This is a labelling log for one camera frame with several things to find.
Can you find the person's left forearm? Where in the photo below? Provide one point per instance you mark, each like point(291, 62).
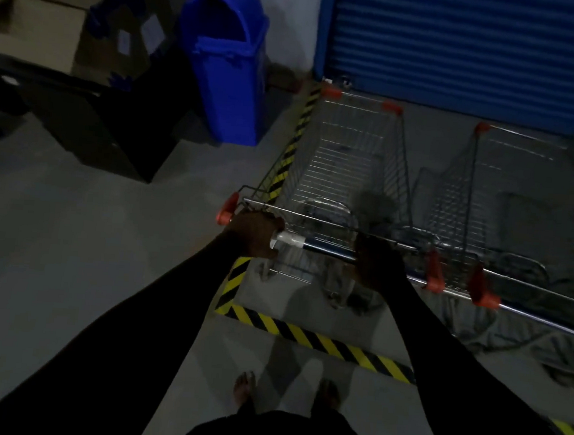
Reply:
point(107, 354)

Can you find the blue plastic trash bin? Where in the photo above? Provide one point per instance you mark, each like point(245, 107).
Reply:
point(229, 71)

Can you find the person's right hand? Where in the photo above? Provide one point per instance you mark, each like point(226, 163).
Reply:
point(380, 264)

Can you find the flattened brown cardboard boxes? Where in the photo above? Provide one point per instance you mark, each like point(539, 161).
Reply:
point(39, 32)

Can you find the large black box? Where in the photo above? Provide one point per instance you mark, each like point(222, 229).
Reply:
point(115, 132)

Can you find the person's left hand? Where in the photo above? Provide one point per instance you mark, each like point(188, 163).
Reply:
point(253, 234)

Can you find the person's right forearm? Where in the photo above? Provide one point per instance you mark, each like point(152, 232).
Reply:
point(477, 388)

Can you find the person's dark clothing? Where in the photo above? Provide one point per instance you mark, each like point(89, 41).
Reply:
point(275, 434)

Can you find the person's right foot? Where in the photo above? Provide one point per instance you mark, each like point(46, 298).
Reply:
point(328, 395)

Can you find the person's left foot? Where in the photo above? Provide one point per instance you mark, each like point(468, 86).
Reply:
point(244, 390)

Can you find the blue roller shutter door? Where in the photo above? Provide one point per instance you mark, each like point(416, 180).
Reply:
point(479, 46)

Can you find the person's foot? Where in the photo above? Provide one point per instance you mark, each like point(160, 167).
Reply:
point(244, 390)
point(328, 395)

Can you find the small metal shutter latch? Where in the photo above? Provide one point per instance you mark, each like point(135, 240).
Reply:
point(345, 82)

